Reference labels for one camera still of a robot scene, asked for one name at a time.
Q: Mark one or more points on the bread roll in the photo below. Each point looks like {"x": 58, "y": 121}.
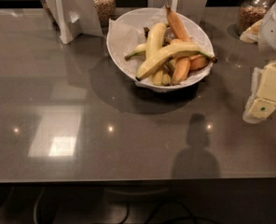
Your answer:
{"x": 250, "y": 35}

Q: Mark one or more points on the glass jar of grains right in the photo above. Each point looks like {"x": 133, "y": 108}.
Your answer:
{"x": 250, "y": 12}

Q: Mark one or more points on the glass jar of grains left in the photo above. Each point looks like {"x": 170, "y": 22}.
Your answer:
{"x": 106, "y": 10}

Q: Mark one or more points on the orange banana right side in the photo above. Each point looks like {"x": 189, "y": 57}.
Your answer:
{"x": 198, "y": 62}

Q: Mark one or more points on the upright yellow banana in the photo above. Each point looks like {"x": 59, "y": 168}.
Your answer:
{"x": 154, "y": 42}

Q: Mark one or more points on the white ceramic bowl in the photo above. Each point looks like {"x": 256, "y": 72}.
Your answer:
{"x": 126, "y": 32}

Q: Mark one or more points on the white paper bowl liner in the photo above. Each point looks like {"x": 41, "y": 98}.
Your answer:
{"x": 181, "y": 29}

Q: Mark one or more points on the long yellow front banana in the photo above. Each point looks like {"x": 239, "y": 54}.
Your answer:
{"x": 170, "y": 52}

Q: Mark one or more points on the small yellow banana bottom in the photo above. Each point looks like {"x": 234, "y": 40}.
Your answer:
{"x": 166, "y": 79}

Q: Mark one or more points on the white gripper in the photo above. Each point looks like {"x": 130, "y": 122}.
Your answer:
{"x": 275, "y": 28}

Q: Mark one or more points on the glass jar of grains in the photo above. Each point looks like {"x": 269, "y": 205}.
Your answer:
{"x": 250, "y": 12}
{"x": 106, "y": 10}

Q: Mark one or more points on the white paper bag left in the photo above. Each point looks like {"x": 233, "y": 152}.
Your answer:
{"x": 75, "y": 17}

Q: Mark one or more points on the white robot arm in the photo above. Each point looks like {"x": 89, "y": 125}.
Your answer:
{"x": 266, "y": 44}

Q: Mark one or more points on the small greenish yellow banana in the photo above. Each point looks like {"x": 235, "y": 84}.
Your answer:
{"x": 138, "y": 50}

